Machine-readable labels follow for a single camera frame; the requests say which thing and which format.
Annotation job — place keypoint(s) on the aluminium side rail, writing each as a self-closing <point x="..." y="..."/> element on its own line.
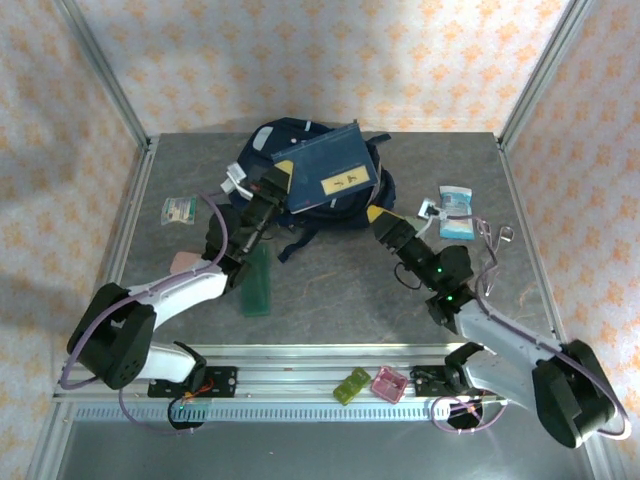
<point x="120" y="260"/>
<point x="532" y="260"/>

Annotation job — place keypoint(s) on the grey metal shelf panel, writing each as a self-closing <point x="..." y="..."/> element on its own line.
<point x="320" y="452"/>

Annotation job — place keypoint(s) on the green tissue packet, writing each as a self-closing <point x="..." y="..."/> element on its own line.
<point x="178" y="210"/>

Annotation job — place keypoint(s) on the aluminium front rail beam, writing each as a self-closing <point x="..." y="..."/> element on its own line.
<point x="300" y="370"/>

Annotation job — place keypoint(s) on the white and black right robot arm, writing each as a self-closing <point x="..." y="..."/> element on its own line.
<point x="505" y="340"/>

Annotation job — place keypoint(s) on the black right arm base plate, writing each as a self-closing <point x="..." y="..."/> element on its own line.
<point x="422" y="382"/>

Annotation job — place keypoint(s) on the pink plastic pill box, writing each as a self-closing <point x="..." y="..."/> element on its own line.
<point x="389" y="384"/>

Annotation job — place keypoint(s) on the green plastic pill box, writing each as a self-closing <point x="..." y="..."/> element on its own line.
<point x="351" y="385"/>

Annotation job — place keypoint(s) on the aluminium frame post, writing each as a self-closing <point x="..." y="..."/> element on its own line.
<point x="537" y="80"/>
<point x="107" y="80"/>

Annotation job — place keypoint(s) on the blue and white wipes packet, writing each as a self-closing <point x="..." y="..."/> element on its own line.
<point x="456" y="215"/>

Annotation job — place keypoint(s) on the navy blue student backpack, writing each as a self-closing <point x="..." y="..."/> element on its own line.
<point x="380" y="195"/>

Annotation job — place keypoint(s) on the pink rectangular case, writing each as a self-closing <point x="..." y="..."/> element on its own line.
<point x="185" y="261"/>

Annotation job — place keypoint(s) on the blue book with yellow label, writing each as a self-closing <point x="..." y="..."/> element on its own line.
<point x="330" y="165"/>

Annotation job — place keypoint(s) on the translucent green pencil case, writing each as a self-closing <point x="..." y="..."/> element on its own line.
<point x="257" y="285"/>

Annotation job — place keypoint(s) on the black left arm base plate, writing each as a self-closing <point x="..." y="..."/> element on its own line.
<point x="225" y="380"/>

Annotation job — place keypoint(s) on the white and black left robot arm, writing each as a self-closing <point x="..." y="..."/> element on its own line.
<point x="190" y="292"/>

